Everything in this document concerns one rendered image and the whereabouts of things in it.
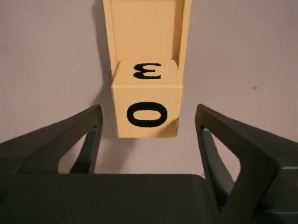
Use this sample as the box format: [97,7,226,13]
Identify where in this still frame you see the tan cube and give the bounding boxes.
[111,60,183,138]

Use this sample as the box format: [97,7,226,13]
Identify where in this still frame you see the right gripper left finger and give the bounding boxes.
[0,104,103,173]

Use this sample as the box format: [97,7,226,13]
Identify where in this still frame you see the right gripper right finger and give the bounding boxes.
[195,104,298,224]

